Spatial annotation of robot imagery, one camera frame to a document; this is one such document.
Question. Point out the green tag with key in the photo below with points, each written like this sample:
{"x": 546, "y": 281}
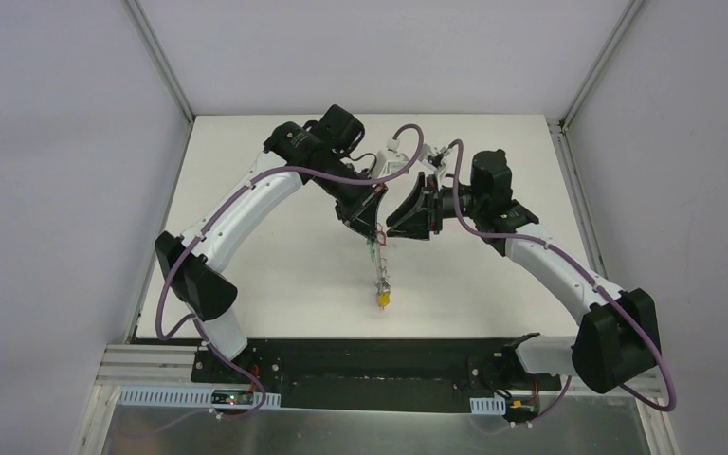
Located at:
{"x": 372, "y": 250}

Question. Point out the right white cable duct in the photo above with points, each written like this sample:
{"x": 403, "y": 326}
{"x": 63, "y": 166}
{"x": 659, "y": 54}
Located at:
{"x": 491, "y": 405}

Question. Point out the silver key with red tag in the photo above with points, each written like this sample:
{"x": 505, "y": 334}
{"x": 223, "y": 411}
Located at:
{"x": 381, "y": 238}

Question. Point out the yellow key tag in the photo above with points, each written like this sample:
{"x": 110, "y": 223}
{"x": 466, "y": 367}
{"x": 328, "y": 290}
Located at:
{"x": 383, "y": 300}

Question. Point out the left white cable duct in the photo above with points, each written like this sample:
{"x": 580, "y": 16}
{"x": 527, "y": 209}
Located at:
{"x": 193, "y": 398}

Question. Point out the white cable duct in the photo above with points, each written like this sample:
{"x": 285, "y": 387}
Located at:
{"x": 193, "y": 398}
{"x": 491, "y": 405}

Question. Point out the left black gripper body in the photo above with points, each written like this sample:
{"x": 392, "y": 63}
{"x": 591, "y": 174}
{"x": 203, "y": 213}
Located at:
{"x": 351, "y": 202}

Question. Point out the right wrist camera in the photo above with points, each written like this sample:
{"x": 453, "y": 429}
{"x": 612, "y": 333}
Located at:
{"x": 434, "y": 158}

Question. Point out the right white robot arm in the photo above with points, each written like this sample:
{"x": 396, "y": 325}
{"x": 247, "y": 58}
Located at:
{"x": 618, "y": 333}

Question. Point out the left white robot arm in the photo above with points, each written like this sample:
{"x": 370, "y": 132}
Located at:
{"x": 193, "y": 262}

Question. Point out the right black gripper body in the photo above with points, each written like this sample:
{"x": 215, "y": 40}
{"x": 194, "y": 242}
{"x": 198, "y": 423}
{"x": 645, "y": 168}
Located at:
{"x": 433, "y": 205}

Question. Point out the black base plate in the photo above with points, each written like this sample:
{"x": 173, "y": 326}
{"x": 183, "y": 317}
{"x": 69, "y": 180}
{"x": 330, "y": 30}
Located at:
{"x": 438, "y": 375}

